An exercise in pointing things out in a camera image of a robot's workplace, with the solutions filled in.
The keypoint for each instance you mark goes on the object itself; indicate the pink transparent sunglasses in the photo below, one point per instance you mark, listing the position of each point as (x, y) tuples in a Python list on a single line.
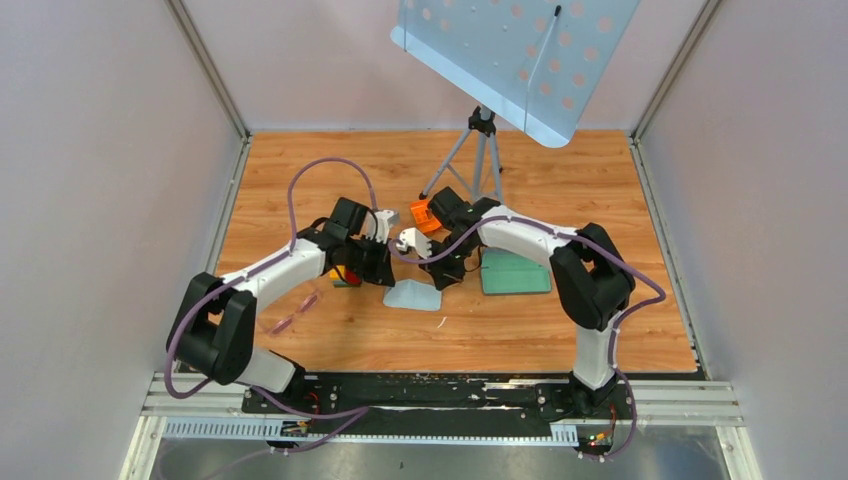
[(276, 327)]

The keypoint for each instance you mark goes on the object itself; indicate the orange D-shaped toy block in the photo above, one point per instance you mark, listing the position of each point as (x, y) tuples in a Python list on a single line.
[(425, 221)]

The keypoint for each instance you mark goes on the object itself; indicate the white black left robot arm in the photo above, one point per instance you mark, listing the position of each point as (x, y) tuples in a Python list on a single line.
[(214, 329)]

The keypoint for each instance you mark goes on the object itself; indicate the stacked colourful toy bricks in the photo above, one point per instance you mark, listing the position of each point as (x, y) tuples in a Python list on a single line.
[(342, 278)]

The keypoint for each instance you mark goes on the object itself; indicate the grey tripod stand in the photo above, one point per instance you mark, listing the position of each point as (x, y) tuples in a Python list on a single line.
[(487, 169)]

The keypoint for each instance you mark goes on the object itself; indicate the light blue cleaning cloth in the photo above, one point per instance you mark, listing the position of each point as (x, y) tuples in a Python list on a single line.
[(413, 295)]

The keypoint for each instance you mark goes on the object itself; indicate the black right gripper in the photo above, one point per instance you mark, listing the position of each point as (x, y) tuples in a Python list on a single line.
[(440, 274)]

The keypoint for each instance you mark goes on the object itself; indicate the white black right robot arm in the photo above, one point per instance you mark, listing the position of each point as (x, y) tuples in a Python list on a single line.
[(591, 282)]

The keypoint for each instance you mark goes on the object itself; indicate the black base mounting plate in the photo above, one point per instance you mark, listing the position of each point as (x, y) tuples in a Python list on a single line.
[(450, 405)]

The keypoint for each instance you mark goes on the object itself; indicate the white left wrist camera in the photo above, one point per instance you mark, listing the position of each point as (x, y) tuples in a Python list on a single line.
[(381, 224)]

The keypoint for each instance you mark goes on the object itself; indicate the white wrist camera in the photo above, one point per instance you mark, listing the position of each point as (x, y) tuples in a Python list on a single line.
[(413, 240), (381, 224)]

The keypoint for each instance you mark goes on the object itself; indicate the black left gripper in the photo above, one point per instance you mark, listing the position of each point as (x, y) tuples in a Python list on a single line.
[(382, 271)]

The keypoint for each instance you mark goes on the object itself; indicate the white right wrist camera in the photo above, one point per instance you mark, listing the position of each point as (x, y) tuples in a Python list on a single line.
[(413, 240)]

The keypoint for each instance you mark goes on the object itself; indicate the perforated light blue stand tray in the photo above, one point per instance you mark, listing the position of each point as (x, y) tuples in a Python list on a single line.
[(535, 64)]

